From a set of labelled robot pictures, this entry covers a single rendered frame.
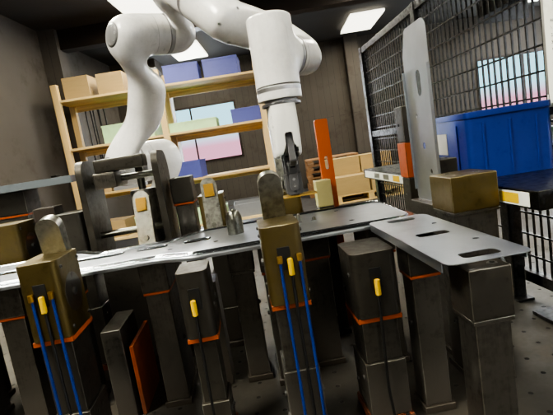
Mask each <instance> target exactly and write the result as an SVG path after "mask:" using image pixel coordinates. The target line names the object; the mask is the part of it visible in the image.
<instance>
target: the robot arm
mask: <svg viewBox="0 0 553 415"><path fill-rule="evenodd" d="M152 1H153V2H154V3H155V5H156V6H157V7H158V8H159V9H160V10H161V11H162V12H163V13H124V14H120V15H118V16H116V17H114V18H113V19H112V20H111V21H110V22H109V24H108V25H107V28H106V32H105V40H106V44H107V47H108V49H109V51H110V53H111V54H112V56H113V57H114V58H115V59H116V61H117V62H118V63H119V64H120V66H121V67H122V69H123V70H124V71H125V73H126V76H127V79H128V108H127V114H126V118H125V120H124V122H123V124H122V126H121V128H120V130H119V131H118V133H117V134H116V136H115V137H114V140H113V141H112V142H111V144H110V146H109V148H108V151H107V152H106V155H105V159H107V158H112V157H118V156H127V155H133V154H138V153H145V154H146V160H147V166H143V167H142V169H143V170H152V168H151V158H150V152H151V151H154V150H162V151H163V152H164V154H165V158H166V160H167V164H168V168H169V173H170V178H174V177H178V176H179V172H180V170H181V165H182V157H181V154H180V151H179V149H178V148H177V146H176V145H175V144H174V143H173V142H171V141H169V140H166V139H156V140H151V141H146V140H147V139H148V138H149V137H150V136H151V135H152V134H153V133H154V132H155V131H156V130H157V128H158V127H159V125H160V122H161V120H162V117H163V113H164V108H165V93H166V92H165V84H164V82H163V80H162V79H161V78H160V76H159V75H158V74H157V73H156V72H154V71H153V70H152V69H151V68H149V67H148V65H147V60H148V58H149V57H150V56H152V55H169V54H181V53H183V52H185V51H186V50H188V49H189V48H190V47H191V46H192V45H193V42H194V40H195V38H196V32H195V28H194V25H195V26H197V27H198V28H199V29H201V30H203V31H204V32H205V33H207V34H208V35H210V36H211V37H212V38H213V39H215V40H218V41H220V42H222V43H225V44H230V45H234V46H238V47H241V48H245V49H250V53H251V58H252V63H253V73H254V78H255V83H256V88H257V94H258V103H259V104H261V105H263V106H262V110H267V112H268V122H269V128H270V134H271V140H272V152H273V157H274V158H276V159H280V156H281V162H282V167H283V172H284V175H283V178H284V183H285V189H286V193H287V194H288V195H293V194H302V193H303V192H304V188H303V182H302V177H301V172H300V165H299V159H298V156H299V155H300V154H301V153H302V148H301V140H300V129H299V123H298V118H297V113H296V107H295V105H298V104H300V103H301V102H300V100H297V99H299V98H300V97H302V91H301V86H300V76H306V75H309V74H311V73H313V72H315V71H316V70H317V69H318V67H319V65H320V63H321V60H322V53H321V50H320V48H319V46H318V44H317V43H316V41H315V40H314V39H313V38H312V37H310V36H309V35H308V34H306V33H305V32H303V31H302V30H301V29H299V28H298V27H296V26H294V25H293V24H291V18H290V13H289V12H286V11H283V10H268V11H264V10H263V9H260V8H257V7H254V6H251V5H248V4H246V3H243V2H240V1H238V0H152ZM193 24H194V25H193Z"/></svg>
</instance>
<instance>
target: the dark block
mask: <svg viewBox="0 0 553 415"><path fill-rule="evenodd" d="M169 182H170V191H171V195H172V199H173V204H174V206H176V210H177V215H178V219H179V227H180V231H181V235H186V234H188V233H191V232H195V231H199V230H201V225H200V220H199V215H198V207H197V203H196V201H197V193H196V188H195V183H194V179H193V175H184V176H178V177H174V178H171V179H169Z"/></svg>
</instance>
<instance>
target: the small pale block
mask: <svg viewBox="0 0 553 415"><path fill-rule="evenodd" d="M313 183H314V190H315V191H317V192H318V193H317V194H315V199H316V205H317V208H318V209H322V208H330V207H334V202H333V196H332V185H331V180H330V179H321V180H314V181H313ZM328 242H329V248H330V257H331V258H329V264H330V269H331V275H332V286H333V292H334V297H335V303H336V309H337V313H338V317H337V320H338V326H339V331H340V335H343V334H348V333H352V328H351V326H350V325H349V320H348V314H347V308H346V303H345V302H346V298H345V292H344V286H343V281H342V270H341V264H340V258H339V252H338V246H337V236H336V235H334V236H329V237H328Z"/></svg>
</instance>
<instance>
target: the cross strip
mask: <svg viewBox="0 0 553 415"><path fill-rule="evenodd" d="M407 218H414V220H410V221H400V222H396V223H388V222H389V221H396V220H402V219H407ZM432 223H433V224H432ZM370 229H371V231H372V232H373V233H375V234H376V235H378V236H380V237H382V238H384V239H385V240H387V241H388V242H390V243H392V244H393V245H396V246H397V247H398V248H400V249H402V250H404V251H406V252H407V253H408V254H410V255H412V256H414V257H415V258H417V259H419V260H420V261H422V262H424V263H426V264H428V265H429V266H431V267H432V268H434V269H436V270H438V271H439V272H441V273H443V268H442V264H443V265H448V266H454V265H460V264H465V263H474V262H478V261H483V260H487V259H496V258H500V257H505V256H510V255H515V254H519V255H522V256H524V257H527V252H529V251H531V249H530V248H528V247H526V246H523V245H519V244H516V243H514V242H511V241H508V240H503V239H500V238H498V237H495V236H492V235H488V234H486V233H483V232H480V231H476V230H473V229H470V228H467V227H465V226H460V225H458V224H455V223H452V222H450V221H445V220H443V219H439V218H437V217H432V216H430V215H427V214H416V215H411V216H407V217H398V218H393V219H388V220H383V221H375V222H371V223H370ZM435 231H449V232H448V233H443V234H439V235H430V236H426V237H418V236H416V235H420V234H425V233H430V232H435ZM473 238H474V239H473ZM483 249H497V250H499V251H501V252H499V253H494V254H486V255H481V256H476V257H471V258H463V257H461V256H459V254H464V253H469V252H473V251H478V250H483Z"/></svg>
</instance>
